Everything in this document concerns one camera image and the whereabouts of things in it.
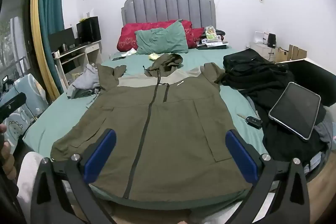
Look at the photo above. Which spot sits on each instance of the black phone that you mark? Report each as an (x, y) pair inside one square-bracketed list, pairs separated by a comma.
[(118, 58)]

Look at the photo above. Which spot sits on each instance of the grey hoodie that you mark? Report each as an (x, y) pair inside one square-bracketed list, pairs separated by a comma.
[(84, 82)]

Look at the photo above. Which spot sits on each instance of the grey padded headboard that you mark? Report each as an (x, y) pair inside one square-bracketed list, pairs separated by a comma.
[(168, 6)]

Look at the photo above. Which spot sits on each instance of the person's left hand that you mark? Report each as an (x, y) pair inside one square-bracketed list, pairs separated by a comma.
[(9, 161)]

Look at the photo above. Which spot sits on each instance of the black panel with white edge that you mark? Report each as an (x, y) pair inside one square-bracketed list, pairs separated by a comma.
[(312, 74)]

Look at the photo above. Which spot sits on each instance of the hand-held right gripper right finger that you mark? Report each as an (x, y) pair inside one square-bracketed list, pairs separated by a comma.
[(241, 155)]

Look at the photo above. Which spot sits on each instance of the yellow packet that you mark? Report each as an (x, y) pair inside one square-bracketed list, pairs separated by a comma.
[(154, 56)]

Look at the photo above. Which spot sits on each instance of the yellow curtain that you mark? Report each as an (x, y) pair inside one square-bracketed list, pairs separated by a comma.
[(35, 16)]

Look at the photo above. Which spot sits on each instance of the white computer desk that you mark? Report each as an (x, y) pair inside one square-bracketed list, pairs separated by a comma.
[(92, 48)]

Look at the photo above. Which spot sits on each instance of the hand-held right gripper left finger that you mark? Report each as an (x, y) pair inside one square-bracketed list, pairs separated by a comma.
[(101, 155)]

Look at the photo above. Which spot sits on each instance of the white nightstand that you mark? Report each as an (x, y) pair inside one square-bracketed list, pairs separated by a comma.
[(258, 50)]

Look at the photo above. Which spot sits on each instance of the black car key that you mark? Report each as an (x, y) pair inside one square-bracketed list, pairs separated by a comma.
[(253, 122)]

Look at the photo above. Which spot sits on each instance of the glass balcony door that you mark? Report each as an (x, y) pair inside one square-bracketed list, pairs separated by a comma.
[(13, 29)]

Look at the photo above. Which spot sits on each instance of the brown paper bag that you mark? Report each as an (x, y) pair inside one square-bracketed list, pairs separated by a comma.
[(281, 55)]

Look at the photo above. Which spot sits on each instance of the steel tumbler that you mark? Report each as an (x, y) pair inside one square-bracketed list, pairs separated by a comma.
[(64, 47)]

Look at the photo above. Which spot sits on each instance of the white box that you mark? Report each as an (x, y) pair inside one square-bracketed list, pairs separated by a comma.
[(260, 37)]

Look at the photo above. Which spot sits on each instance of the small camera on tripod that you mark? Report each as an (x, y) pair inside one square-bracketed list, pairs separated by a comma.
[(5, 79)]

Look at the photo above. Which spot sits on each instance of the black computer tower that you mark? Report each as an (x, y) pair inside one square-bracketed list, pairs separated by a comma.
[(89, 29)]

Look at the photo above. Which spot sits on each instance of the black speaker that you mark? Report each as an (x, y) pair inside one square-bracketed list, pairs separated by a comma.
[(271, 40)]

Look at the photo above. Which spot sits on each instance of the olive green hooded jacket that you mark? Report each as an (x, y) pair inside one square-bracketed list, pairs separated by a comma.
[(170, 121)]

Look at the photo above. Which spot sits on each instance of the white cloth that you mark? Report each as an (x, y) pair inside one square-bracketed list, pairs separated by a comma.
[(29, 182)]

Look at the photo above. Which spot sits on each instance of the black monitor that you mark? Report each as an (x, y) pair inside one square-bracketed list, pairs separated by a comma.
[(61, 39)]

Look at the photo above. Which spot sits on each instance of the stack of papers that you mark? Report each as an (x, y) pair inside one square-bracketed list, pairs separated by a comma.
[(212, 45)]

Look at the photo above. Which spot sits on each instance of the dinosaur print blanket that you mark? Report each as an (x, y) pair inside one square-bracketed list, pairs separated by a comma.
[(23, 113)]

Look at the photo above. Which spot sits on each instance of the cardboard box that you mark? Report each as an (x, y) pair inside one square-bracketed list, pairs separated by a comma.
[(298, 53)]

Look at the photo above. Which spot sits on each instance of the white paper sheet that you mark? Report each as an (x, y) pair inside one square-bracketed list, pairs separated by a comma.
[(130, 52)]

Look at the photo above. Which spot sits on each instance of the black clothes pile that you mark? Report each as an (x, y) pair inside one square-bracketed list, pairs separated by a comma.
[(252, 74)]

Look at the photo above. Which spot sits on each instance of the green pillow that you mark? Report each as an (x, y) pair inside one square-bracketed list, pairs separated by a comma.
[(160, 40)]

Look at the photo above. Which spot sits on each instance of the grey tablet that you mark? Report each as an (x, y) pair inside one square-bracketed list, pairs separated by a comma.
[(296, 108)]

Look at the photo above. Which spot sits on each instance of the bed with green sheet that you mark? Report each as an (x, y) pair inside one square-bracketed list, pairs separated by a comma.
[(57, 119)]

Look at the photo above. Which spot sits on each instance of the red patterned quilt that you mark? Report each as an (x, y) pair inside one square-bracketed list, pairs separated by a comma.
[(128, 37)]

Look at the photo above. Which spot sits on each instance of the yellow print snack bag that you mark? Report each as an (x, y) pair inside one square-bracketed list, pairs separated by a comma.
[(210, 32)]

